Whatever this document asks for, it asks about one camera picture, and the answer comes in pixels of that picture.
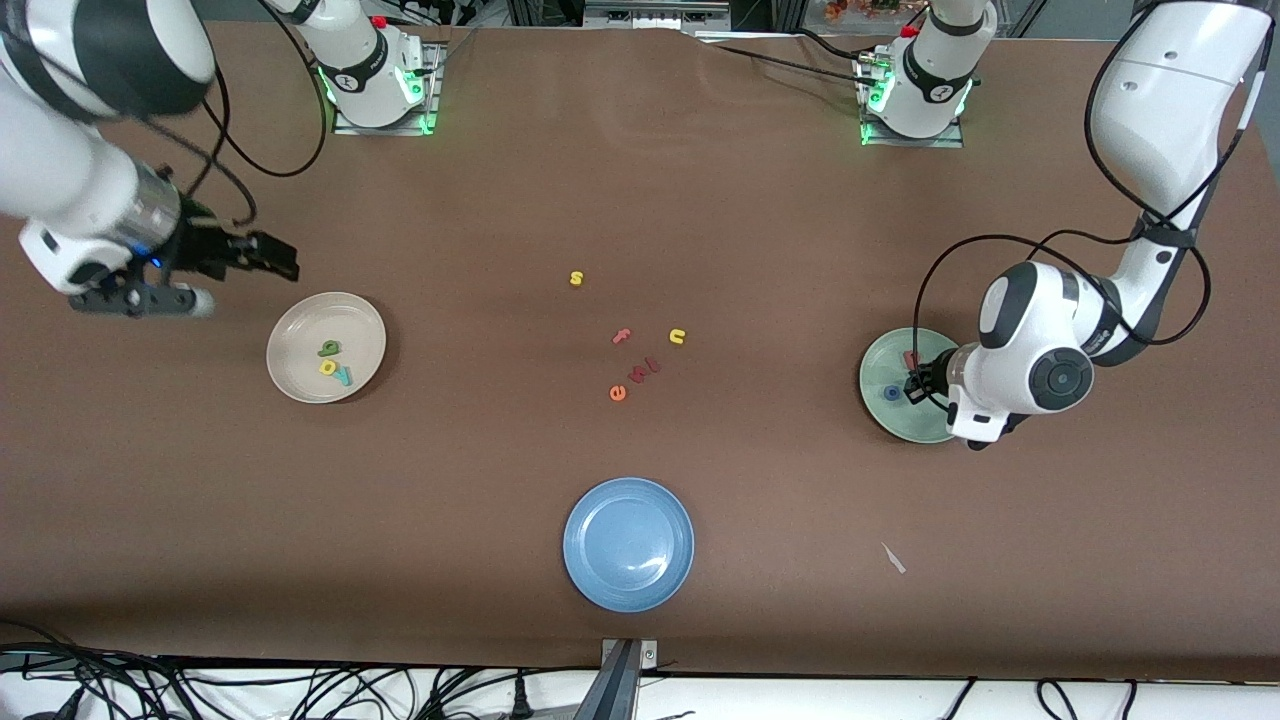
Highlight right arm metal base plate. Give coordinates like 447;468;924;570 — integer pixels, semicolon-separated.
330;40;443;137

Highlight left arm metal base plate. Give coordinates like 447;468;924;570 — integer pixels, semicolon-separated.
858;50;966;149

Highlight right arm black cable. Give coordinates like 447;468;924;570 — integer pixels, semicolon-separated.
130;0;329;229

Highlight light green plate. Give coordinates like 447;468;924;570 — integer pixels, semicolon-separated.
858;327;966;445

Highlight brown table cover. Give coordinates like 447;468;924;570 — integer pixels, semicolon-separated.
0;18;1280;683

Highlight tangle of black cables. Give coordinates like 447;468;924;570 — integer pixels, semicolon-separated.
0;620;601;720

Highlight beige brown plate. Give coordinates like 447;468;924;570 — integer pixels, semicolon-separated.
266;291;388;405

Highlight blue plate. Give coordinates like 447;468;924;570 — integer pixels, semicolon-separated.
562;477;696;613

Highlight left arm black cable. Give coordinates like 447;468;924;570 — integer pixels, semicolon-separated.
912;0;1280;376

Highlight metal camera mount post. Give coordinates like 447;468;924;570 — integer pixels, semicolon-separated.
575;638;659;720

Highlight aluminium frame rail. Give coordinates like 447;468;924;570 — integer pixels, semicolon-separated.
583;0;733;33

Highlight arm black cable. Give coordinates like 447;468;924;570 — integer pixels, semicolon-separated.
912;0;1280;376
130;0;329;229

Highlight black cables on table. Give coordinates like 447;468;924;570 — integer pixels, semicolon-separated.
695;28;881;89

